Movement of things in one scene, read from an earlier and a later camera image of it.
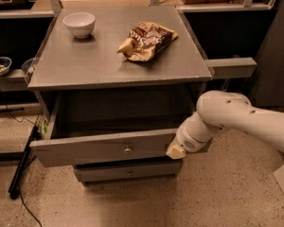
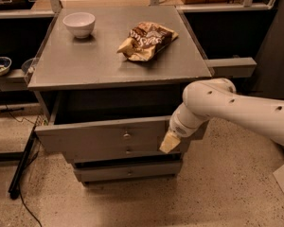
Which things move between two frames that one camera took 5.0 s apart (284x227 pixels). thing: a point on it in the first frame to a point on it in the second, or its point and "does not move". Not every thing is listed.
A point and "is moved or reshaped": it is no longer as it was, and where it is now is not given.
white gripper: x=188 y=140 to x=179 y=129
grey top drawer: x=100 y=127 is moved or reshaped
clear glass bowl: x=28 y=65 does not move
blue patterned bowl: x=0 y=66 does not move
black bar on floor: x=13 y=190 does not move
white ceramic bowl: x=80 y=24 does not move
